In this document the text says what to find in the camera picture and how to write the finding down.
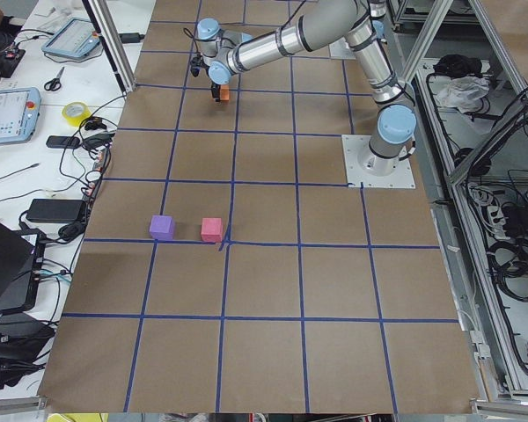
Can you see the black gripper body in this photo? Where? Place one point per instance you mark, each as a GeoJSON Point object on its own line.
{"type": "Point", "coordinates": [214, 92]}

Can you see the orange foam block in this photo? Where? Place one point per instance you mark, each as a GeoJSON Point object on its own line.
{"type": "Point", "coordinates": [224, 93]}

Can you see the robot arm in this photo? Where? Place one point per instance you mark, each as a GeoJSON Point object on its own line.
{"type": "Point", "coordinates": [318, 84]}

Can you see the pink foam block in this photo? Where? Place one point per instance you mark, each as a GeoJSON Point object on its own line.
{"type": "Point", "coordinates": [212, 230]}

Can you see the yellow tape roll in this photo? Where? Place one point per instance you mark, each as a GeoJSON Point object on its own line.
{"type": "Point", "coordinates": [75, 113]}

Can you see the far teach pendant tablet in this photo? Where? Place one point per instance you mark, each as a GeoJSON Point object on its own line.
{"type": "Point", "coordinates": [75, 40]}

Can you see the teach pendant tablet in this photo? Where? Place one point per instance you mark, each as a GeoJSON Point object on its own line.
{"type": "Point", "coordinates": [75, 40]}
{"type": "Point", "coordinates": [19, 112]}

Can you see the purple foam block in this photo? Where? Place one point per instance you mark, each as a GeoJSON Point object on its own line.
{"type": "Point", "coordinates": [162, 227]}

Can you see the black remote handset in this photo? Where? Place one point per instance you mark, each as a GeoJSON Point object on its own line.
{"type": "Point", "coordinates": [63, 142]}

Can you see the near teach pendant tablet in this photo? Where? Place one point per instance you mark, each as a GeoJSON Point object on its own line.
{"type": "Point", "coordinates": [19, 112]}

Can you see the black power adapter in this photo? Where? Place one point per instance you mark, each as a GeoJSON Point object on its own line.
{"type": "Point", "coordinates": [55, 210]}

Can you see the crumpled white cloth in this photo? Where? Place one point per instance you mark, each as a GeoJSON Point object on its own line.
{"type": "Point", "coordinates": [466, 94]}

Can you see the black laptop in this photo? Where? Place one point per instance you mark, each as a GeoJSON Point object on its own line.
{"type": "Point", "coordinates": [21, 254]}

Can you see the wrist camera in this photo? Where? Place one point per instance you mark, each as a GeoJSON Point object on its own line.
{"type": "Point", "coordinates": [196, 64]}

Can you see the aluminium frame post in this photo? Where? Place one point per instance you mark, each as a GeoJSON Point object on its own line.
{"type": "Point", "coordinates": [103, 22]}

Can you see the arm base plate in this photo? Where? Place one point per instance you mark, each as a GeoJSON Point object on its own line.
{"type": "Point", "coordinates": [340, 50]}
{"type": "Point", "coordinates": [366, 170]}

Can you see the black handled scissors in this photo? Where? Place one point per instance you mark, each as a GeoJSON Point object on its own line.
{"type": "Point", "coordinates": [55, 83]}

